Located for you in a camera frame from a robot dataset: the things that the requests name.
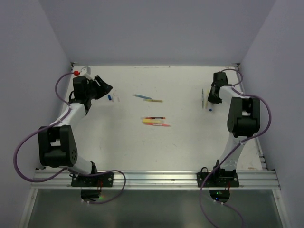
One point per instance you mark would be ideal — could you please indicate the pink red pen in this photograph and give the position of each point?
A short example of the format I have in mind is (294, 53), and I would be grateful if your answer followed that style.
(162, 125)

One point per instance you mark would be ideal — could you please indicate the fat yellow highlighter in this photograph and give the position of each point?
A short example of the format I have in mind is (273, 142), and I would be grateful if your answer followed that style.
(153, 121)

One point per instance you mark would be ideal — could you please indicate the dark red pen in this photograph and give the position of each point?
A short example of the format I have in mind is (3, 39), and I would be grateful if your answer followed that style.
(156, 118)

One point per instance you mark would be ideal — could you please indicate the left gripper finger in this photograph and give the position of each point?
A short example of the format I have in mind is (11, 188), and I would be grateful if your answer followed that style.
(102, 90)
(99, 81)

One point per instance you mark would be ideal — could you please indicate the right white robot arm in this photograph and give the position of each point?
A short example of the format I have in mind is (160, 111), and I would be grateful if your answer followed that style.
(242, 123)

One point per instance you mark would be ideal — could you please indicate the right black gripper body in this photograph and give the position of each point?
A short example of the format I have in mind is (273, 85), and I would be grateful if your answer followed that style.
(213, 84)

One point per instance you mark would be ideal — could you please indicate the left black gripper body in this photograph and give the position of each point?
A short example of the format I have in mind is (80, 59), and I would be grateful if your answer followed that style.
(93, 88)

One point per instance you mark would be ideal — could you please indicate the blue white marker pen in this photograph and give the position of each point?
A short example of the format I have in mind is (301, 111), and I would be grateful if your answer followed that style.
(210, 107)

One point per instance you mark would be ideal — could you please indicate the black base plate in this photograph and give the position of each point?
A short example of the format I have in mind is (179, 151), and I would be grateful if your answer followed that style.
(220, 180)
(105, 180)

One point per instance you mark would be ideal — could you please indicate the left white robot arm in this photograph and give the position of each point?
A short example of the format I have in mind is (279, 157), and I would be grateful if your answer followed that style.
(57, 146)

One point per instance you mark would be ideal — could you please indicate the yellow thin pen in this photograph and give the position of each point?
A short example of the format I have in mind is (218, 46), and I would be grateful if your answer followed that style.
(206, 99)

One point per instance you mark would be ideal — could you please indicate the yellow gold highlighter pen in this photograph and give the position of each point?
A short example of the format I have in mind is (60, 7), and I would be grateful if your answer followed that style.
(153, 100)

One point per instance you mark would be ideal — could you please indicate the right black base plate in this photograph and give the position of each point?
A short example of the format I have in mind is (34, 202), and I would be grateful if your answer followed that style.
(220, 180)

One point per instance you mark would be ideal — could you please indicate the aluminium front rail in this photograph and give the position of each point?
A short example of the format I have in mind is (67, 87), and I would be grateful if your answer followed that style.
(172, 180)

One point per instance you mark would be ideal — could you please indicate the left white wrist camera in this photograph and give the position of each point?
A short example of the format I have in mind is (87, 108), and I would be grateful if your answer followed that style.
(86, 71)

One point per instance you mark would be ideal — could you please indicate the blue highlighter pen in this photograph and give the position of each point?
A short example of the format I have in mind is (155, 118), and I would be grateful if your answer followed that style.
(142, 96)

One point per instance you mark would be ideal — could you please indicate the green thin pen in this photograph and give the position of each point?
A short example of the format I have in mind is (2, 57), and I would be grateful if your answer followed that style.
(202, 99)

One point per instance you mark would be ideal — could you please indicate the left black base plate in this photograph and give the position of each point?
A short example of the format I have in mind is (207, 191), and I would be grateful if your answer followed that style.
(105, 180)

